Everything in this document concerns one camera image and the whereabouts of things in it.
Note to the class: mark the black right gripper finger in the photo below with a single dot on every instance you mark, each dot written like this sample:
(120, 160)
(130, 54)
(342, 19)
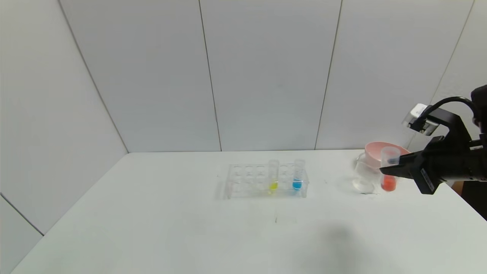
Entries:
(403, 172)
(409, 158)

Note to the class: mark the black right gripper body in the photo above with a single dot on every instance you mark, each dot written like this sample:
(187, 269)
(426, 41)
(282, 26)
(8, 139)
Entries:
(427, 174)

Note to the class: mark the test tube with red pigment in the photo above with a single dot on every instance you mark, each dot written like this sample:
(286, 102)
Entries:
(389, 184)

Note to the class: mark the test tube with yellow pigment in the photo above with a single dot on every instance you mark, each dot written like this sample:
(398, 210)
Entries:
(273, 186)

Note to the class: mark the clear glass beaker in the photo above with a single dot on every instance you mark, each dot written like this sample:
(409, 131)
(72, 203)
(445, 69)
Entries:
(363, 179)

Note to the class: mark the test tube with blue pigment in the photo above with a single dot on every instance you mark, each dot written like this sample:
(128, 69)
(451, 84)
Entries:
(297, 185)

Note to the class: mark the clear acrylic test tube rack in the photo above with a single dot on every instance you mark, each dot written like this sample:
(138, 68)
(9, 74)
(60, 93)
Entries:
(251, 193)

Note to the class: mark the pink bowl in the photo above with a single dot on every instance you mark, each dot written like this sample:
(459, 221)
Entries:
(374, 150)

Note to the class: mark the dark background object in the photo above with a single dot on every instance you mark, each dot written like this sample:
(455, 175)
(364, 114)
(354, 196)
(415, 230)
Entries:
(475, 205)

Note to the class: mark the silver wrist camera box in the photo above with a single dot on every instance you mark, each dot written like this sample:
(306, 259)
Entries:
(416, 114)

